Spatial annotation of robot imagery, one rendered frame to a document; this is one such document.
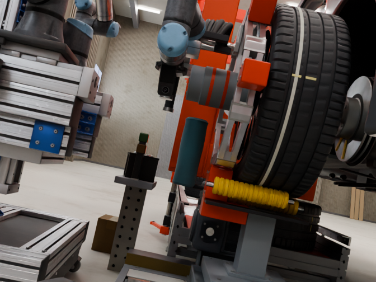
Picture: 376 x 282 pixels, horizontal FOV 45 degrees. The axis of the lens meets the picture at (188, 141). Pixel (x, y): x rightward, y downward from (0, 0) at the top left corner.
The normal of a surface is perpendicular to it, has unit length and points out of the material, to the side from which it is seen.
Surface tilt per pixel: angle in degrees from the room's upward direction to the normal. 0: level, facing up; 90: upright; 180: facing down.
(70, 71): 90
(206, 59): 90
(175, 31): 90
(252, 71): 90
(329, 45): 64
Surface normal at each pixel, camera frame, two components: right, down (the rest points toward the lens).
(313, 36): 0.12, -0.52
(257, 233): 0.03, -0.06
